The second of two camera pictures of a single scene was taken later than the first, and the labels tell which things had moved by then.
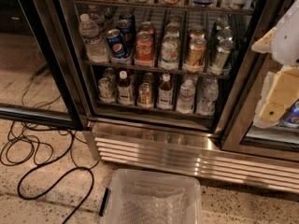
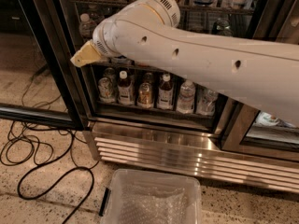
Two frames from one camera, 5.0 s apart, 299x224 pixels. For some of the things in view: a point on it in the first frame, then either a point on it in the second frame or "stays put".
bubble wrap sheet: (148, 203) stays put
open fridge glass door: (40, 79) stays put
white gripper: (287, 41) → (102, 42)
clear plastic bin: (137, 196) stays put
